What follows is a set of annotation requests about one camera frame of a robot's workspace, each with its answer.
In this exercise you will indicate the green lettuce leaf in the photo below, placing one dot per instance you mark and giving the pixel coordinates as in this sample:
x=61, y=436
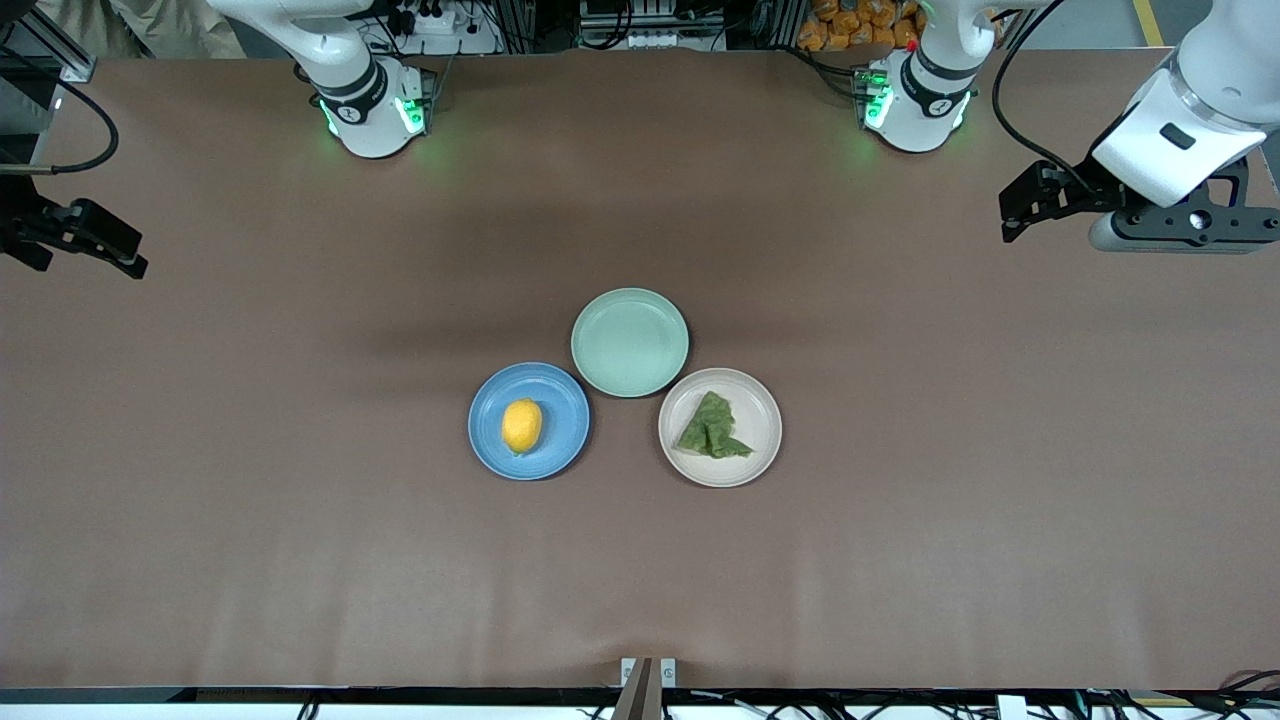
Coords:
x=712, y=430

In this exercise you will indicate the yellow lemon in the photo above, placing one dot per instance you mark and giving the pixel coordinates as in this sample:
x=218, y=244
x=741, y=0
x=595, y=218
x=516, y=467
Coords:
x=522, y=425

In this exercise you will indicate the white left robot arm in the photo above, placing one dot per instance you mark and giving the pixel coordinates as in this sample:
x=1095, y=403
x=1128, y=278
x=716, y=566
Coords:
x=920, y=110

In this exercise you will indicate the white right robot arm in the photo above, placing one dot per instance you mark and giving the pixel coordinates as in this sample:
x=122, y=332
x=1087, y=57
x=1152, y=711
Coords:
x=365, y=110

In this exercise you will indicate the person in beige clothing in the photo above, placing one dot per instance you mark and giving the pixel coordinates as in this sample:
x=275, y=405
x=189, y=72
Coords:
x=150, y=25

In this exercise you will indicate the orange snack bags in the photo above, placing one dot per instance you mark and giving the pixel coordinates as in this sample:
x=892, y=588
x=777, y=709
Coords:
x=860, y=25

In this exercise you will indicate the beige plate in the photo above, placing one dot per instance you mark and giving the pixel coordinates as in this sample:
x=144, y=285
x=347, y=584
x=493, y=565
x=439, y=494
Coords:
x=760, y=440

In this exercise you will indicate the white power strip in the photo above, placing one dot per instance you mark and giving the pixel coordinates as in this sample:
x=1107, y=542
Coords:
x=440, y=25

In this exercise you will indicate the grey electronics box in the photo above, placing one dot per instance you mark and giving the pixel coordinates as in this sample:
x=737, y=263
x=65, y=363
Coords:
x=650, y=25

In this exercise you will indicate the light green plate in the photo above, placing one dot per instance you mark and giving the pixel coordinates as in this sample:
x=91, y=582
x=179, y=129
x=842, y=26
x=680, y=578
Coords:
x=630, y=342

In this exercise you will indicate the blue plate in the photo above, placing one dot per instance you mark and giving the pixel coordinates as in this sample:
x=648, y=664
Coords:
x=560, y=440

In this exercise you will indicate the aluminium frame profile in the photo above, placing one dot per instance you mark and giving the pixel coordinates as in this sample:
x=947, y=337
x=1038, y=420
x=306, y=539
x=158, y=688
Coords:
x=65, y=60

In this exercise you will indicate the metal mount bracket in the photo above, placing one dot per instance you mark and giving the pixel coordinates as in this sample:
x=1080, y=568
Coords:
x=640, y=690

